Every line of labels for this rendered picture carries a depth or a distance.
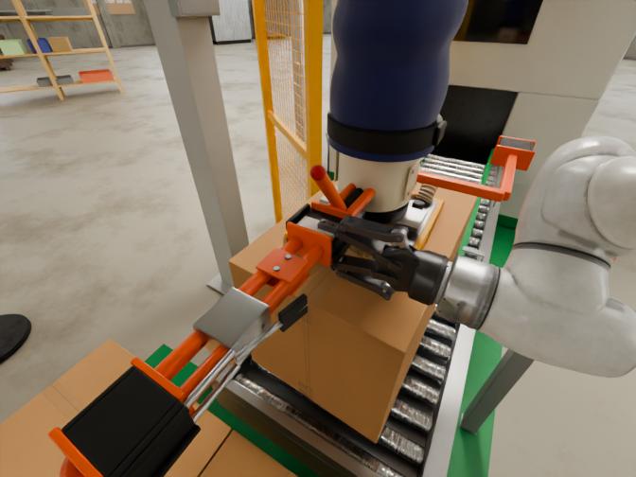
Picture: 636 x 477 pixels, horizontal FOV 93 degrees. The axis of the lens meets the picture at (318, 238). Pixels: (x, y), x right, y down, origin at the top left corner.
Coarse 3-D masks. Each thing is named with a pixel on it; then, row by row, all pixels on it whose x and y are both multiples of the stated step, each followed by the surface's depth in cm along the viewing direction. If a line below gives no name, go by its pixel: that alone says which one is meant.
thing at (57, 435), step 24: (120, 384) 29; (144, 384) 29; (168, 384) 29; (96, 408) 27; (120, 408) 27; (144, 408) 27; (168, 408) 27; (192, 408) 30; (72, 432) 26; (96, 432) 26; (120, 432) 26; (144, 432) 26; (72, 456) 24; (96, 456) 24; (120, 456) 24
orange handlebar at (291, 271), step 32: (512, 160) 73; (352, 192) 62; (480, 192) 62; (288, 256) 44; (320, 256) 47; (256, 288) 42; (288, 288) 41; (192, 352) 34; (224, 352) 33; (192, 384) 30
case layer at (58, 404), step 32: (96, 352) 107; (128, 352) 107; (64, 384) 98; (96, 384) 98; (32, 416) 90; (64, 416) 90; (0, 448) 84; (32, 448) 84; (192, 448) 84; (224, 448) 84; (256, 448) 84
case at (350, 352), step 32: (320, 192) 88; (416, 192) 88; (448, 192) 88; (448, 224) 76; (256, 256) 66; (448, 256) 66; (320, 288) 59; (352, 288) 59; (320, 320) 57; (352, 320) 53; (384, 320) 53; (416, 320) 53; (256, 352) 85; (288, 352) 73; (320, 352) 64; (352, 352) 57; (384, 352) 51; (320, 384) 72; (352, 384) 64; (384, 384) 57; (352, 416) 72; (384, 416) 64
